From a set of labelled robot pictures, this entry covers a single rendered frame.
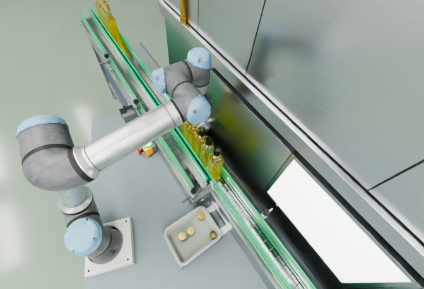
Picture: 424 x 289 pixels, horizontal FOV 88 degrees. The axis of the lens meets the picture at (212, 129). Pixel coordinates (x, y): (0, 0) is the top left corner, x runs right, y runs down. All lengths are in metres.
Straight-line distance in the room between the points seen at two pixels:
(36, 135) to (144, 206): 0.70
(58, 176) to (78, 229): 0.41
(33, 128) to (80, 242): 0.45
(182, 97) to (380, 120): 0.46
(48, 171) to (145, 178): 0.74
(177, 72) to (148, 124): 0.19
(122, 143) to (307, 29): 0.52
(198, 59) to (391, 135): 0.51
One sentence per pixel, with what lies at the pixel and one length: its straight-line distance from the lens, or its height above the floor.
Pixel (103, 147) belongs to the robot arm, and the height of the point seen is 1.44.
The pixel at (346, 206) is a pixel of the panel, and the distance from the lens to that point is 0.76.
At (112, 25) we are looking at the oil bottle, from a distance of 1.86.
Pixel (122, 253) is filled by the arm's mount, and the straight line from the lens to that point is 1.15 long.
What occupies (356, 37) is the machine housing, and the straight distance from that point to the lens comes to 0.55.
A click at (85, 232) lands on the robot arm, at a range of 0.98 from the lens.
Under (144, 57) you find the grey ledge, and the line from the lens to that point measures 1.77.
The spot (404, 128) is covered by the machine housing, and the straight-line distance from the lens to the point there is 0.58.
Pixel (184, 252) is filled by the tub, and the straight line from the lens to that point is 1.16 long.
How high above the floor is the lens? 1.92
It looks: 55 degrees down
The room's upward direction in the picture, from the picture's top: 8 degrees clockwise
